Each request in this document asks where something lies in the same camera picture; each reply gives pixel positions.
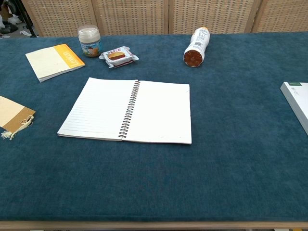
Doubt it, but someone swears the white bottle with orange cap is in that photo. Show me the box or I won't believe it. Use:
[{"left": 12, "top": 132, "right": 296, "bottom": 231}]
[{"left": 183, "top": 26, "right": 211, "bottom": 68}]

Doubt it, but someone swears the wrapped sandwich biscuit packet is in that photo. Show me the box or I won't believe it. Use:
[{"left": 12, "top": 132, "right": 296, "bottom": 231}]
[{"left": 99, "top": 46, "right": 140, "bottom": 69}]

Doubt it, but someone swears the glass jar with white lid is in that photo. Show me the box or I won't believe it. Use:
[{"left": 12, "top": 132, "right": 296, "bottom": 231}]
[{"left": 77, "top": 25, "right": 102, "bottom": 58}]

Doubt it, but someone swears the white USB hub box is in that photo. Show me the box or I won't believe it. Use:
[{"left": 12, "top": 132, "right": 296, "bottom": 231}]
[{"left": 280, "top": 81, "right": 308, "bottom": 136}]

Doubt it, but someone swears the woven wicker folding screen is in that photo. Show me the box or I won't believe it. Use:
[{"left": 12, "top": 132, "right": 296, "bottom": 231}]
[{"left": 21, "top": 0, "right": 308, "bottom": 38}]

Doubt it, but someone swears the black tripod stand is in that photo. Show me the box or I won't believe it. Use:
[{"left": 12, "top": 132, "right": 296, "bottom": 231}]
[{"left": 14, "top": 0, "right": 39, "bottom": 38}]

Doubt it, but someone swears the open white spiral notebook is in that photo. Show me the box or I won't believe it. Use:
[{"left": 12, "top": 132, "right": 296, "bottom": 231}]
[{"left": 57, "top": 77, "right": 193, "bottom": 145}]

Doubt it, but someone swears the blue velvet table cloth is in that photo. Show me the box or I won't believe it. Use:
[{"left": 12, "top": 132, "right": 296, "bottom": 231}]
[{"left": 0, "top": 32, "right": 308, "bottom": 222}]

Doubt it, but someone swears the tan cardboard bookmark with tassel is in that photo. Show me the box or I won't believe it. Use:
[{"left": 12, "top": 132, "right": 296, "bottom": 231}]
[{"left": 0, "top": 95, "right": 36, "bottom": 141}]

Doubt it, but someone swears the yellow and white notepad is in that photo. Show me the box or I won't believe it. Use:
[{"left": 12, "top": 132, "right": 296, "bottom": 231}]
[{"left": 25, "top": 44, "right": 86, "bottom": 83}]

